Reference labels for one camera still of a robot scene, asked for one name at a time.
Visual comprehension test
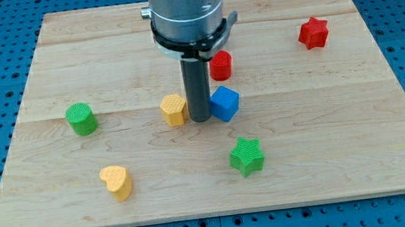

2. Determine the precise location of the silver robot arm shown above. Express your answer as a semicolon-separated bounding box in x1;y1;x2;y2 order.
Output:
141;0;238;62

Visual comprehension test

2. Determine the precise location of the yellow hexagon block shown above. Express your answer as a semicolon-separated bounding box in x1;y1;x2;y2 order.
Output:
160;93;188;127

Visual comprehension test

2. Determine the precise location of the red star block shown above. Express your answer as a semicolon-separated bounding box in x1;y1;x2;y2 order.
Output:
298;17;329;49

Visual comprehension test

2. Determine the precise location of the wooden board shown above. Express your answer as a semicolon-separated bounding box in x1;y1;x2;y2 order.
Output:
0;0;405;227

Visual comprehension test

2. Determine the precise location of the blue cube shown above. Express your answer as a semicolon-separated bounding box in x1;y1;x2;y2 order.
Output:
210;86;239;122

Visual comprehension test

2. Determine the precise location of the green cylinder block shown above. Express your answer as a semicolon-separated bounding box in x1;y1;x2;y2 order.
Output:
65;102;98;136

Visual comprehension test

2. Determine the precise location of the green star block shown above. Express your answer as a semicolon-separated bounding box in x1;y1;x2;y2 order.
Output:
229;137;265;178

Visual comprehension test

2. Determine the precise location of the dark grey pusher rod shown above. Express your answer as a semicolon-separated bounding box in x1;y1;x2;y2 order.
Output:
181;61;211;122

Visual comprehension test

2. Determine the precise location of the red cylinder block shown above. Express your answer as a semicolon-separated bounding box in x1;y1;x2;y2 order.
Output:
209;50;233;81

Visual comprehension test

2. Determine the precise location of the yellow heart block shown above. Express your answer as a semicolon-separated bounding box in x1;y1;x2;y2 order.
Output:
99;166;133;202

